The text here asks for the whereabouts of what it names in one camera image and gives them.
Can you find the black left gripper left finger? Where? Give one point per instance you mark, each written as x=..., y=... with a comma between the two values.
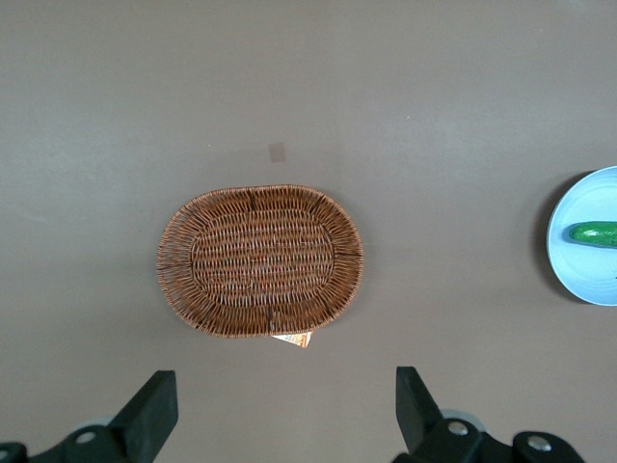
x=140, y=429

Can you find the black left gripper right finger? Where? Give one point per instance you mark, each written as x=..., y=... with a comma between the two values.
x=419, y=424

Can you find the orange paper basket tag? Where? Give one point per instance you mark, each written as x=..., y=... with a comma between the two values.
x=296, y=340

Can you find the brown oval wicker basket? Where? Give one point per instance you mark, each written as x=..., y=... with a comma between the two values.
x=260, y=260

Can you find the light blue round plate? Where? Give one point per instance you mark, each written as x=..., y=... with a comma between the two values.
x=583, y=275

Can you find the green cucumber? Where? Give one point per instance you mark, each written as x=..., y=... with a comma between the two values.
x=593, y=234

